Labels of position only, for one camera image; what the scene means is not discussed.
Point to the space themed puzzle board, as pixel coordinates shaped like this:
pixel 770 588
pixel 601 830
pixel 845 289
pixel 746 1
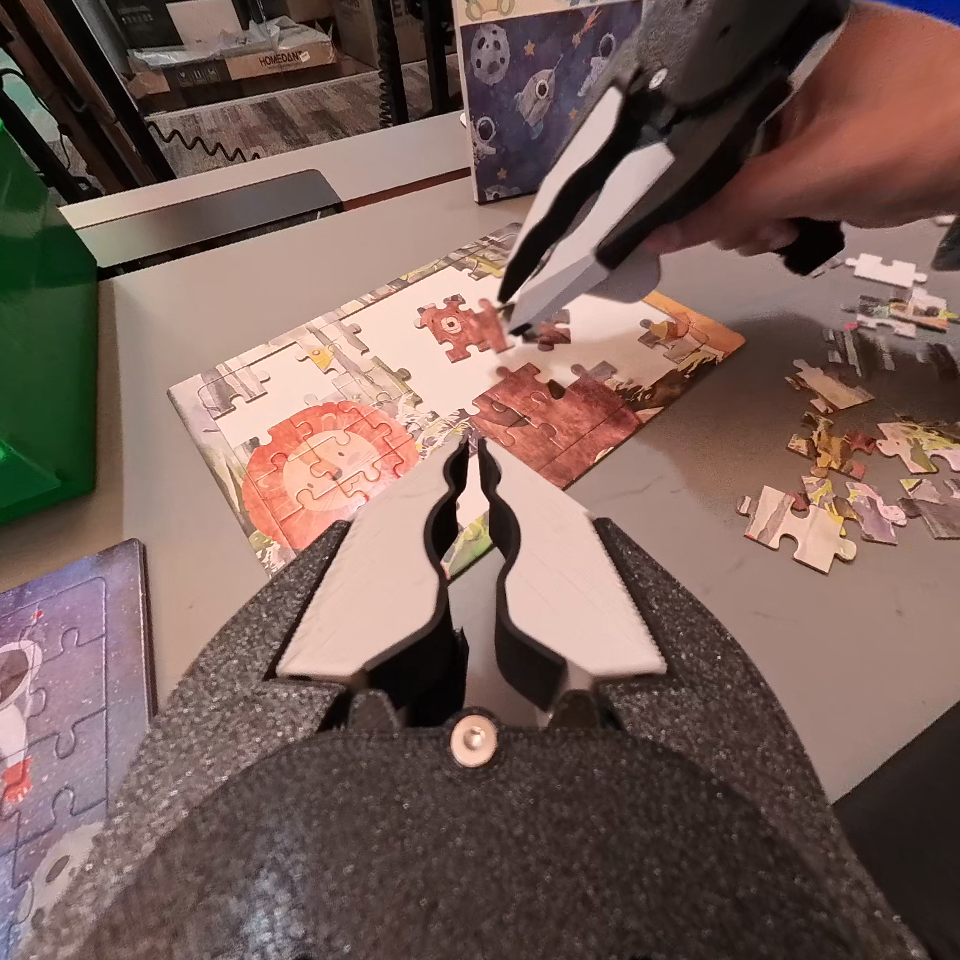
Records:
pixel 67 712

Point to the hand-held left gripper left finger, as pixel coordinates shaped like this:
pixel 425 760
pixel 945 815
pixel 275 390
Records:
pixel 360 600

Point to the black flat panel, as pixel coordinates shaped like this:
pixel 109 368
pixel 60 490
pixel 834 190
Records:
pixel 210 210

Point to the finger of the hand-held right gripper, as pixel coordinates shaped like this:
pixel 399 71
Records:
pixel 570 289
pixel 577 157

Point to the assembled orange lion pieces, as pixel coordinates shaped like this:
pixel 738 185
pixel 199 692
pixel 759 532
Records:
pixel 330 472

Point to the green plastic bin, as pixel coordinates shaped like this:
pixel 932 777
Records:
pixel 45 337

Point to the illustrated puzzle box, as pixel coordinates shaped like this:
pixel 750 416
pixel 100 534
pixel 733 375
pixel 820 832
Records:
pixel 510 97

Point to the plain brown puzzle piece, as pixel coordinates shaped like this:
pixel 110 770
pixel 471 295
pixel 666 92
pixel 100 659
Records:
pixel 592 390

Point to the acorn print puzzle piece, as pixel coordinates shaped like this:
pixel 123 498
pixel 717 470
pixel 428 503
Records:
pixel 664 330

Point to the jigsaw puzzle frame board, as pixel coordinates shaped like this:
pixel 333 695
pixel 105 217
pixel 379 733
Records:
pixel 397 330

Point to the brown green puzzle piece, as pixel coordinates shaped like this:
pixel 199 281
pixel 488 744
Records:
pixel 553 336

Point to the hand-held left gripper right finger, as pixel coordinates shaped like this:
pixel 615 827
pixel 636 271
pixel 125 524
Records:
pixel 577 600

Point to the flat cardboard box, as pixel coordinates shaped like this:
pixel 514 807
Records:
pixel 281 60

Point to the joined brown bear face pieces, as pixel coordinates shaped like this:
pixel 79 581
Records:
pixel 461 330

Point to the jigsaw pieces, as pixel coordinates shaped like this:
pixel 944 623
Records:
pixel 802 532

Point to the person's right hand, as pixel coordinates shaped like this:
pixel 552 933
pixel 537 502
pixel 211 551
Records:
pixel 862 135

